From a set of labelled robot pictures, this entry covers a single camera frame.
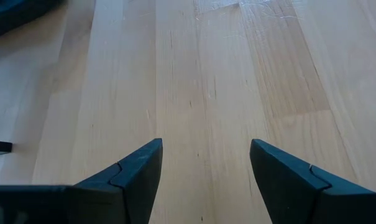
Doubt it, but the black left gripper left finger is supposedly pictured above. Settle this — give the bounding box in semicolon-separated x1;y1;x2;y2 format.
72;138;164;224

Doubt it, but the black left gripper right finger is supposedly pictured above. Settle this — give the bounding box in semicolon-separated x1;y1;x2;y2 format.
249;138;376;224

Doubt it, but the black rubber slide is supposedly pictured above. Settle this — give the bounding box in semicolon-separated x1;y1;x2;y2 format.
0;0;65;41

